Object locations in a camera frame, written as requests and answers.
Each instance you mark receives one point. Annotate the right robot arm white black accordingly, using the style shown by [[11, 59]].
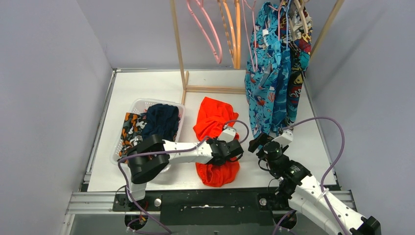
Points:
[[301, 191]]

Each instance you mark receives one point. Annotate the aluminium rail frame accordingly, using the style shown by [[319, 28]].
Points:
[[128, 85]]

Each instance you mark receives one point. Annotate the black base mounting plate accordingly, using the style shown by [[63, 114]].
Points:
[[230, 206]]

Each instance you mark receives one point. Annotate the light wooden hanger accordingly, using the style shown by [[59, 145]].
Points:
[[300, 6]]

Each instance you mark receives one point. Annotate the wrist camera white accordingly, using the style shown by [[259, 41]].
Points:
[[284, 138], [227, 135]]

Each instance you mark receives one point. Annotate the orange camouflage shorts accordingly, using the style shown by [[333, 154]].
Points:
[[131, 132]]

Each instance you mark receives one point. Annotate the comic print shorts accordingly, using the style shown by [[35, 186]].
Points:
[[300, 49]]

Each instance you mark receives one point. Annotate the bright orange shorts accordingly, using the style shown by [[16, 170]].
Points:
[[212, 116]]

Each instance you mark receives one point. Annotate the white plastic perforated basket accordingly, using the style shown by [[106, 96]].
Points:
[[140, 106]]

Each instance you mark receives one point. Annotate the light blue fish shorts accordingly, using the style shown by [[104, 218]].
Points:
[[258, 85]]

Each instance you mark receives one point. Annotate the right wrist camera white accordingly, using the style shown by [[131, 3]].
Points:
[[284, 138]]

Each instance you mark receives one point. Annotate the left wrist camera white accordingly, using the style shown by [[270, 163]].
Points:
[[227, 135]]

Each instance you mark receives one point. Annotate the dark blue leaf shorts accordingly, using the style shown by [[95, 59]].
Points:
[[284, 108]]

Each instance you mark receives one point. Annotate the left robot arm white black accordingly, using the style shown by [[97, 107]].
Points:
[[146, 160]]

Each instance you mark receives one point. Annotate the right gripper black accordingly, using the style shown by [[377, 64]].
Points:
[[255, 143]]

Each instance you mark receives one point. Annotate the orange wooden hanger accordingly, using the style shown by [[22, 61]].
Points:
[[229, 30], [238, 33]]

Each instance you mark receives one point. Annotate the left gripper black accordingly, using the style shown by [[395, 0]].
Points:
[[232, 151]]

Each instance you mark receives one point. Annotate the blue plastic hanger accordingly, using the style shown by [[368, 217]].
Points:
[[288, 23]]

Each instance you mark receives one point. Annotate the navy blue shorts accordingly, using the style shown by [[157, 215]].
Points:
[[162, 120]]

